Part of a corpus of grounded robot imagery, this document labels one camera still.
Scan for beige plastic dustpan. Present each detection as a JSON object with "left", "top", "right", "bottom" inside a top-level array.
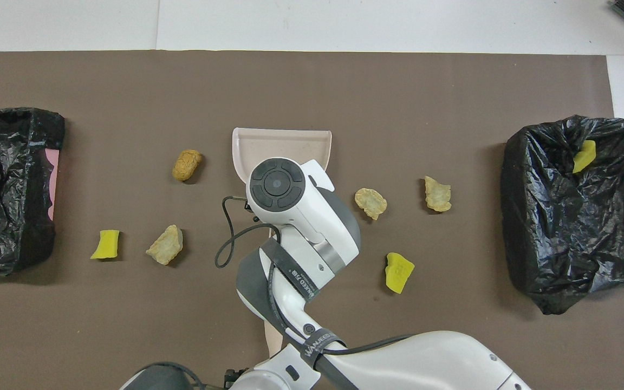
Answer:
[{"left": 232, "top": 127, "right": 333, "bottom": 187}]

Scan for beige hand brush black bristles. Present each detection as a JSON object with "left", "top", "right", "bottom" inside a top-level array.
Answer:
[{"left": 265, "top": 320, "right": 287, "bottom": 358}]

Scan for pink plastic bin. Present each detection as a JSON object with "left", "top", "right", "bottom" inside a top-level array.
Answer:
[{"left": 45, "top": 149, "right": 61, "bottom": 222}]

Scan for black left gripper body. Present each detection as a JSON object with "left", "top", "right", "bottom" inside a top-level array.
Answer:
[{"left": 224, "top": 368, "right": 250, "bottom": 390}]

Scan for yellow sponge piece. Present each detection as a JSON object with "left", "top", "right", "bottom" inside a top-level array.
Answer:
[
  {"left": 385, "top": 252, "right": 415, "bottom": 295},
  {"left": 90, "top": 230, "right": 120, "bottom": 261}
]

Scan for thin yellow sponge scrap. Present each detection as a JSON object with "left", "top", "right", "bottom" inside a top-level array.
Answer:
[{"left": 572, "top": 140, "right": 597, "bottom": 174}]

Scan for brown paper table mat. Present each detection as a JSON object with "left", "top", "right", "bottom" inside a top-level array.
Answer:
[{"left": 0, "top": 50, "right": 624, "bottom": 390}]

